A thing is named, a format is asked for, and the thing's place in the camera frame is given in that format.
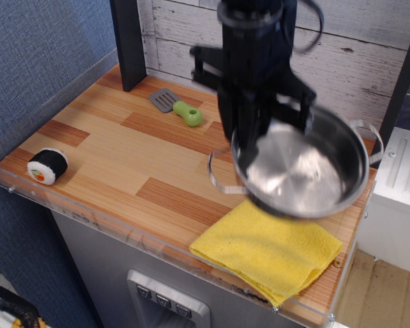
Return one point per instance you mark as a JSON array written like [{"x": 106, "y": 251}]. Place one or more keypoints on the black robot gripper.
[{"x": 258, "y": 42}]

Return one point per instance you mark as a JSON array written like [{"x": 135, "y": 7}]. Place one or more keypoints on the silver water dispenser panel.
[{"x": 159, "y": 305}]

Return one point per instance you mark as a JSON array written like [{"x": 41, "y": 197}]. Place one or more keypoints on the black left post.
[{"x": 127, "y": 30}]

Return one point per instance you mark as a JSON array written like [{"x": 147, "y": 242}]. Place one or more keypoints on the white toy sink counter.
[{"x": 384, "y": 231}]

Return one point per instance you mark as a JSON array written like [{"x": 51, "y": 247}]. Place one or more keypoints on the yellow folded cloth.
[{"x": 277, "y": 257}]

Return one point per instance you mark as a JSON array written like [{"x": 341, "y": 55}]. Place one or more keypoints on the black and yellow object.
[{"x": 17, "y": 312}]

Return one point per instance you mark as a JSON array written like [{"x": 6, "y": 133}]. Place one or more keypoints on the plush sushi roll toy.
[{"x": 47, "y": 165}]

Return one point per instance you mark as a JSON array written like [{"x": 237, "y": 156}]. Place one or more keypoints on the stainless steel pan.
[{"x": 307, "y": 174}]

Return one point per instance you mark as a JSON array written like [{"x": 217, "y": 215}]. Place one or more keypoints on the grey toy fridge cabinet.
[{"x": 104, "y": 261}]

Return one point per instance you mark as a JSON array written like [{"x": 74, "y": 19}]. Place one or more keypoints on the grey spatula green handle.
[{"x": 165, "y": 100}]

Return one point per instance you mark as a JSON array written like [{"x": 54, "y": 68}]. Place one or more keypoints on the clear acrylic guard rail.
[{"x": 139, "y": 174}]

